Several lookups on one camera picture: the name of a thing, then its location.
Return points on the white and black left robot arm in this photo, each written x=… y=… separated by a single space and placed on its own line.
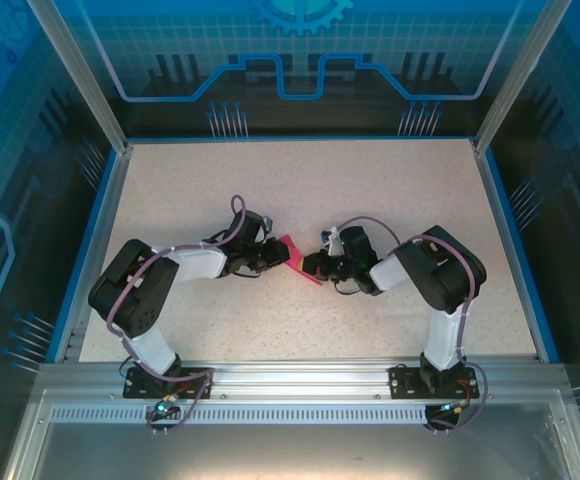
x=130 y=295

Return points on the grey metal tray panel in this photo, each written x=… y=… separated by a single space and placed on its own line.
x=290 y=455

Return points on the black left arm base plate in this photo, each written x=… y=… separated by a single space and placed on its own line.
x=137 y=389

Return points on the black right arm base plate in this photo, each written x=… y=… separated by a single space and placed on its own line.
x=401 y=385

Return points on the aluminium upright post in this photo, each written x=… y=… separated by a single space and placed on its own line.
x=85 y=80
x=515 y=75

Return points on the aluminium and blue side rail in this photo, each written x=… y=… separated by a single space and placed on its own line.
x=95 y=250
x=515 y=250

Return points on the aluminium crossbeam rail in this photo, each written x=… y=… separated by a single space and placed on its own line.
x=300 y=377

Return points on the pink cloth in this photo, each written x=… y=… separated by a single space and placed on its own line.
x=290 y=247

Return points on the small green-lit connector board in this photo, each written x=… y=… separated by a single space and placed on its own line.
x=162 y=407
x=451 y=407

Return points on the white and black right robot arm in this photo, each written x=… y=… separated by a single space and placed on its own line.
x=445 y=280

